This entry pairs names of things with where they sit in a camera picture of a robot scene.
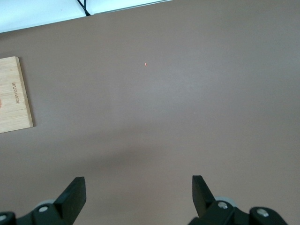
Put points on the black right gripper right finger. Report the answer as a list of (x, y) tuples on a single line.
[(201, 199)]

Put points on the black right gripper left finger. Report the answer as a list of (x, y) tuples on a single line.
[(70, 201)]

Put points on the bamboo cutting board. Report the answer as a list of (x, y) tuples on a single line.
[(14, 93)]

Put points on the white table edge rail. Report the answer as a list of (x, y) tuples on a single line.
[(35, 14)]

